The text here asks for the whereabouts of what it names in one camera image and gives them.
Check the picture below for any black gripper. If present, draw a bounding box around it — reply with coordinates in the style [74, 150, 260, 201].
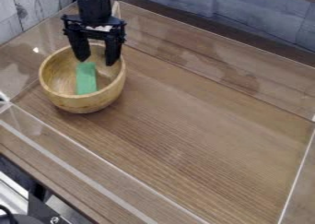
[62, 0, 126, 66]

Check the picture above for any green rectangular block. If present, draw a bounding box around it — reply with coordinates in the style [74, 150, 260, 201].
[76, 62, 98, 95]

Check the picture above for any wooden bowl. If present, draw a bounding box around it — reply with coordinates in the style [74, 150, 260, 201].
[39, 43, 127, 114]

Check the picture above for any clear acrylic corner bracket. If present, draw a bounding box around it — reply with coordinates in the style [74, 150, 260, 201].
[111, 1, 122, 23]

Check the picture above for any clear acrylic tray wall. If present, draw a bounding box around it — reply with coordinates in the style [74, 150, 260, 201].
[0, 4, 315, 224]

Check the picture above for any black metal clamp bracket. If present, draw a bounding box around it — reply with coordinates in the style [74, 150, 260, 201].
[27, 194, 68, 224]

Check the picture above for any black cable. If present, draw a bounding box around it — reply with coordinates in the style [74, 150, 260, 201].
[0, 204, 18, 224]

